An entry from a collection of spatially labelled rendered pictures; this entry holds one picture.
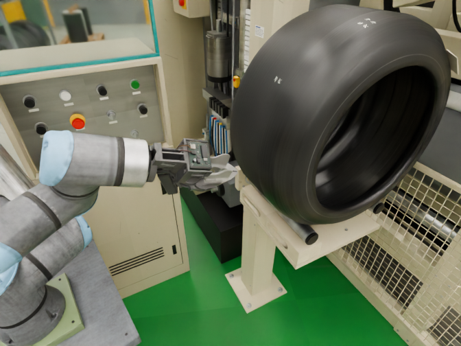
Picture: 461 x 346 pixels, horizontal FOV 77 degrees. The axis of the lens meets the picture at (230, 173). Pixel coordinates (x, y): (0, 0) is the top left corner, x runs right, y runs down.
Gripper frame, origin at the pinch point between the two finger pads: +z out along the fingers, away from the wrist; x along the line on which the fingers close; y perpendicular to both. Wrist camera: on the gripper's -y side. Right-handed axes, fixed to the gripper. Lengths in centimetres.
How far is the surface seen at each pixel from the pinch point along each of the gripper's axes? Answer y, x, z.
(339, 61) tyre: 27.5, 11.9, 11.3
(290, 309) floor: -87, -40, 79
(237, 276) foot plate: -108, -17, 62
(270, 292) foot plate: -95, -29, 74
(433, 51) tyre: 35, 15, 34
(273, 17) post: 11.8, 43.8, 16.0
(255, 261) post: -75, -13, 54
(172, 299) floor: -121, -24, 25
